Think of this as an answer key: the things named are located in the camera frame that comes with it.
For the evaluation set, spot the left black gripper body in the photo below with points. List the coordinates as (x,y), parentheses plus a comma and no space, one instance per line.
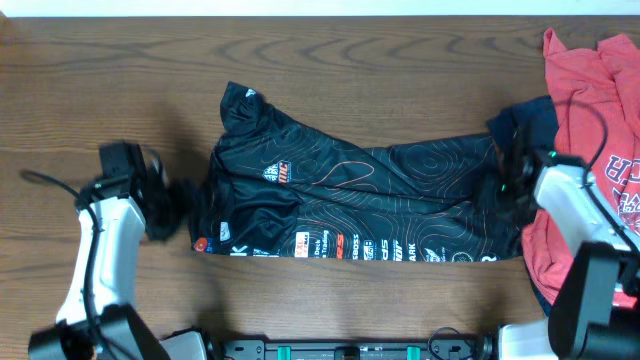
(172,209)

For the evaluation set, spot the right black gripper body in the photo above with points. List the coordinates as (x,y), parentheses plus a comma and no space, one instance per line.
(513,204)

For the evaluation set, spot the black orange-patterned jersey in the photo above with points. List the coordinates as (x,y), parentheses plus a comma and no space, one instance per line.
(278,188)

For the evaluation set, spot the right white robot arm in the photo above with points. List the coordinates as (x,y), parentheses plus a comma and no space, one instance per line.
(584,322)

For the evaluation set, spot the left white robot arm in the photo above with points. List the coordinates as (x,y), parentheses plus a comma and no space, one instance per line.
(98,318)

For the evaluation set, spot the navy blue garment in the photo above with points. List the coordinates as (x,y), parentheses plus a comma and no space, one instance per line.
(534,120)

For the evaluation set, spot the red printed t-shirt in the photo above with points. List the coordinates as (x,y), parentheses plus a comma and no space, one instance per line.
(583,82)

